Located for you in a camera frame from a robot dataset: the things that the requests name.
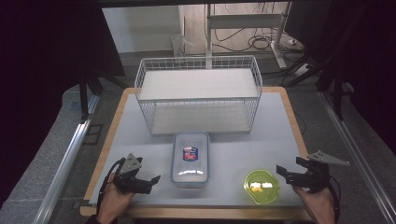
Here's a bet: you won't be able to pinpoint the black floor cables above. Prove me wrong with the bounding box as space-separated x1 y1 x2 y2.
214 27 283 53

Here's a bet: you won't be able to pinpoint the black floor bracket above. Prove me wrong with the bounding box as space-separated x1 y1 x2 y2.
82 123 104 146

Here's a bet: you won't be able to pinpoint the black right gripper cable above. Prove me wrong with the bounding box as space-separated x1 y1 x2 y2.
328 175 341 223

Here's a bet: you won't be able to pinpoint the aluminium rail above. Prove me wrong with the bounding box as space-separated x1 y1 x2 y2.
32 94 101 224
318 91 396 224

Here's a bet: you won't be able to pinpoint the green plastic bowl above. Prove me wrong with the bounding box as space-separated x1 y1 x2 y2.
243 168 281 205

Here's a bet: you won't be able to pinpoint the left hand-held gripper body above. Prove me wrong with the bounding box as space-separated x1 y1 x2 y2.
113 152 153 195

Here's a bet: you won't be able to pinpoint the black metal stand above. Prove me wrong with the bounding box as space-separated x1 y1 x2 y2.
78 71 105 122
317 62 347 121

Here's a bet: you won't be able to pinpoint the light grey table mat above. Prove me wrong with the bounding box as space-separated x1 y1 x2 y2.
89 91 309 208

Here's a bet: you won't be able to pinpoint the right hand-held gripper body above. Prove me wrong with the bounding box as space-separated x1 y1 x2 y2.
288 150 350 194

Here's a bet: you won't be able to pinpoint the person's left hand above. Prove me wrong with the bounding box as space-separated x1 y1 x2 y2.
97 175 134 223

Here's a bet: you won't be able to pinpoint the white wire rack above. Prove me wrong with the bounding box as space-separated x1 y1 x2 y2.
134 55 263 136

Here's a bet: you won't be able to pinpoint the white power strip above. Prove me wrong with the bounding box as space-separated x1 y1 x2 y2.
293 63 313 77

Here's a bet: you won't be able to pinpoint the white board panel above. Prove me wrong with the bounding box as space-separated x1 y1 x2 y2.
102 5 185 54

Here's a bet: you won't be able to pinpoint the person's right hand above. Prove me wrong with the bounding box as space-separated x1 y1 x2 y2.
292 186 336 224

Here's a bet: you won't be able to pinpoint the clear plastic food container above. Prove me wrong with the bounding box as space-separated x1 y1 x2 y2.
170 131 211 189

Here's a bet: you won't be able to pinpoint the white desk frame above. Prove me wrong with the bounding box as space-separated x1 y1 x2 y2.
205 3 290 69

